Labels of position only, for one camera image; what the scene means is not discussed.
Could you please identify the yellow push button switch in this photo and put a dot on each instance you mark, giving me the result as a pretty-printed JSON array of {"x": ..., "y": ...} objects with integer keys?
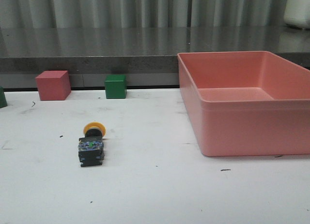
[{"x": 91, "y": 145}]

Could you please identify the green cube block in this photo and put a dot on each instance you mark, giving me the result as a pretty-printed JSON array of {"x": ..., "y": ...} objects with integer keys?
[{"x": 115, "y": 87}]

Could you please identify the dark stone counter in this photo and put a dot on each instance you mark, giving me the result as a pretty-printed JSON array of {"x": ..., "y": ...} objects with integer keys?
[{"x": 146, "y": 56}]

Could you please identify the pink plastic bin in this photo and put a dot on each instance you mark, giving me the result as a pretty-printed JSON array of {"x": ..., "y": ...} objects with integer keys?
[{"x": 246, "y": 103}]

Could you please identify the pink cube block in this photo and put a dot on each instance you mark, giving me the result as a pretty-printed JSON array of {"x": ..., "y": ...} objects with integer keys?
[{"x": 53, "y": 85}]

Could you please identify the green block at left edge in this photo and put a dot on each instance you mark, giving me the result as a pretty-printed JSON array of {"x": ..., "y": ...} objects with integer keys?
[{"x": 3, "y": 102}]

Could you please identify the white appliance in background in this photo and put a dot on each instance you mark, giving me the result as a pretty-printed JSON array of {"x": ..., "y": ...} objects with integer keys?
[{"x": 297, "y": 13}]

